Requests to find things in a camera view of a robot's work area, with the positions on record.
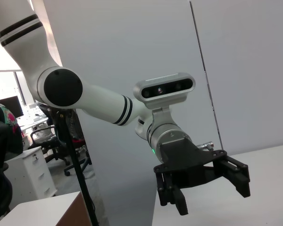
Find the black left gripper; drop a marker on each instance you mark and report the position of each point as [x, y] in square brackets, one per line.
[181, 162]

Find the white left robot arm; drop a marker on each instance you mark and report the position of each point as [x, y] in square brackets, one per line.
[101, 103]

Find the black office chair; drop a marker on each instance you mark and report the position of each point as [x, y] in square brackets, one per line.
[49, 146]
[79, 160]

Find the white drawer cabinet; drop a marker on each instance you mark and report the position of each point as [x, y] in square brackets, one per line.
[30, 174]

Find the white office desk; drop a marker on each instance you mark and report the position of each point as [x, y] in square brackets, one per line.
[35, 122]

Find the black floral print garment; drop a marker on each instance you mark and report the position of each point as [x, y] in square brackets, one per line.
[7, 131]

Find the black computer monitor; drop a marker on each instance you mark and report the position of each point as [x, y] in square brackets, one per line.
[10, 106]

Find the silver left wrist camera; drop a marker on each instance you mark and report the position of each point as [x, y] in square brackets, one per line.
[165, 89]

